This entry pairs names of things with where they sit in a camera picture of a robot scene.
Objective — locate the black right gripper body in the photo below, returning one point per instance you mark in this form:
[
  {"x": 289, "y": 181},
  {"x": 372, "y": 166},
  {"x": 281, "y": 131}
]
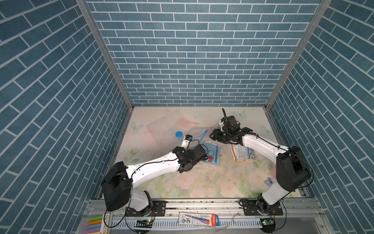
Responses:
[{"x": 223, "y": 137}]

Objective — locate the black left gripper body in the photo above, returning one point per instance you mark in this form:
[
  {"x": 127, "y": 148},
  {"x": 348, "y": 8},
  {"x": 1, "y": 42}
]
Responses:
[{"x": 189, "y": 169}]

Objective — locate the blue cartoon towel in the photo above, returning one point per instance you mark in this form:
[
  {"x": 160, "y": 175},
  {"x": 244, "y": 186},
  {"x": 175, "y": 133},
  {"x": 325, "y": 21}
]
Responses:
[{"x": 214, "y": 152}]

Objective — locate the clear vacuum bag blue zip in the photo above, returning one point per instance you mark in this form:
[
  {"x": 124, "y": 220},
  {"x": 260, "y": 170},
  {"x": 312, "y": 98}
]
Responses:
[{"x": 163, "y": 129}]

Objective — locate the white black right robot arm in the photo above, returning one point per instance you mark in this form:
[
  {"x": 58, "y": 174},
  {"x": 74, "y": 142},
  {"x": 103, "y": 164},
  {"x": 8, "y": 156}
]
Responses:
[{"x": 292, "y": 169}]

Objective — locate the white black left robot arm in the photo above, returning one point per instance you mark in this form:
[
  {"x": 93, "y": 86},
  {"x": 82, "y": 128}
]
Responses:
[{"x": 119, "y": 184}]

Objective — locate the pink pen holder cup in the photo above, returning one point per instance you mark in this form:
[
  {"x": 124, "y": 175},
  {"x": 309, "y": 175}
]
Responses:
[{"x": 272, "y": 178}]

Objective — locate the red blue toothbrush package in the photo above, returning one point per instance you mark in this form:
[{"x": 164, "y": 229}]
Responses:
[{"x": 196, "y": 219}]

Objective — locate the coloured marker pack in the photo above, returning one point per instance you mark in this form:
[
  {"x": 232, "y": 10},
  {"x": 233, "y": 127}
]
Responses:
[{"x": 98, "y": 224}]

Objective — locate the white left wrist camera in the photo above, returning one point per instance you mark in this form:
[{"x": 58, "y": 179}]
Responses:
[{"x": 186, "y": 141}]

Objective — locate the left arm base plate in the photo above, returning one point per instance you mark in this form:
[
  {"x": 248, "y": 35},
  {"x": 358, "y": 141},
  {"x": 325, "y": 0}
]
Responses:
[{"x": 156, "y": 206}]

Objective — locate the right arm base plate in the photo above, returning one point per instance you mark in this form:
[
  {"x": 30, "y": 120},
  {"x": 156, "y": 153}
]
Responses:
[{"x": 254, "y": 207}]

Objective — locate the aluminium mounting rail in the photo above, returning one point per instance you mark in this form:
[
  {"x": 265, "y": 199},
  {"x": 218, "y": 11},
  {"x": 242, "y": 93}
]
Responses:
[{"x": 292, "y": 207}]

